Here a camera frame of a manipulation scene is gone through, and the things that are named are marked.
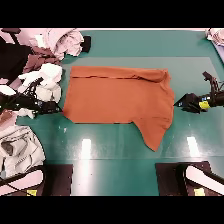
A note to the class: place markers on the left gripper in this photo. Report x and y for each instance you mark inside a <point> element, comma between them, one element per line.
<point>50,107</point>

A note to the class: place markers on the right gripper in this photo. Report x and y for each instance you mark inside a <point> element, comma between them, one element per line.
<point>190,102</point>

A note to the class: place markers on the orange T-shirt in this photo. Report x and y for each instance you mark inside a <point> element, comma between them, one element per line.
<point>116,96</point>

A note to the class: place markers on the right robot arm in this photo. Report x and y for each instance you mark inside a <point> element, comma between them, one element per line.
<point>200,176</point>

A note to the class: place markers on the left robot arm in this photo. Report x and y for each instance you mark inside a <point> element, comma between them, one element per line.
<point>20,181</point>

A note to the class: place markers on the white garment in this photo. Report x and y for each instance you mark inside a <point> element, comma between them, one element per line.
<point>50,75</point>

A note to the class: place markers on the pale grey garment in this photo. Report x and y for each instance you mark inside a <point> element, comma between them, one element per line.
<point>23,146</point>

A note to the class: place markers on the large black garment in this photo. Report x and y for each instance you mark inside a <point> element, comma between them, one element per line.
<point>13,60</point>

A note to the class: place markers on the pink garment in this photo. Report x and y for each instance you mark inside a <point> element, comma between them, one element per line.
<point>63,40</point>

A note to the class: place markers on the pale patterned garment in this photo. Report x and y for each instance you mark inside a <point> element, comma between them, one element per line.
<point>216,35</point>

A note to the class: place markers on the small black garment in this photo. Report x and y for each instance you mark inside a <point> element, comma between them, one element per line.
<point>86,44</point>

